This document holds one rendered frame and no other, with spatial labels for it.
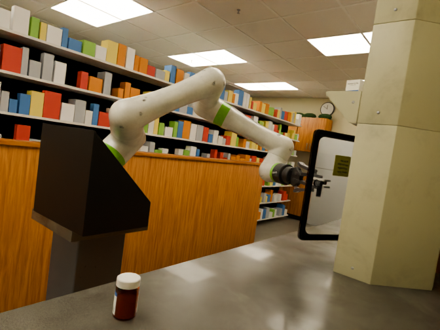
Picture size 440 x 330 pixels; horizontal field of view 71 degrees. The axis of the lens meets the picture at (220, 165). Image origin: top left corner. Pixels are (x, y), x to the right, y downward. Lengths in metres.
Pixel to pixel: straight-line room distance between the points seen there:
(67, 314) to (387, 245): 0.84
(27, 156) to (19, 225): 0.46
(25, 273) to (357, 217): 2.19
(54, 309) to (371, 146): 0.90
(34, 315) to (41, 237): 1.88
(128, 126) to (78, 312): 0.71
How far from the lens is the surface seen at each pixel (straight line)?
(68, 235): 1.17
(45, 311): 0.70
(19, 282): 2.63
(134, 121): 1.19
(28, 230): 2.50
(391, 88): 1.05
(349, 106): 1.07
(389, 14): 1.13
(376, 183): 1.02
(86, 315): 0.68
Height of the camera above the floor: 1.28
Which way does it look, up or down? 3 degrees down
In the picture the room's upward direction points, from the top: 8 degrees clockwise
